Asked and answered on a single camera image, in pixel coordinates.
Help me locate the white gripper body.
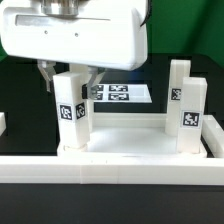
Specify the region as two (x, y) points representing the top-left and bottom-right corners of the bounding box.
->
(0, 0), (148, 70)

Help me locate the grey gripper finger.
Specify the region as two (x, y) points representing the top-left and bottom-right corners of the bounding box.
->
(82, 66), (106, 99)
(37, 60), (56, 92)

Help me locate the white desk tabletop tray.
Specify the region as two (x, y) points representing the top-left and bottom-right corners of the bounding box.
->
(57, 113), (207, 158)

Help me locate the white fiducial marker sheet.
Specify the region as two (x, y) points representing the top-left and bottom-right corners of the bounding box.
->
(91, 84), (152, 103)

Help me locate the white fence left bar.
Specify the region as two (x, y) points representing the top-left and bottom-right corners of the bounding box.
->
(0, 112), (6, 136)

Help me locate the white fence bar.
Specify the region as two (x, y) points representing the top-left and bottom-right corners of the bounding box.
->
(0, 112), (6, 136)
(202, 115), (224, 159)
(0, 156), (224, 186)

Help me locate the white fence front bar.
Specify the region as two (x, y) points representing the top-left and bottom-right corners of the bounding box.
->
(0, 156), (224, 186)

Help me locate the white fence right bar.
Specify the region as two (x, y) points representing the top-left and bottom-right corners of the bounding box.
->
(202, 115), (224, 159)

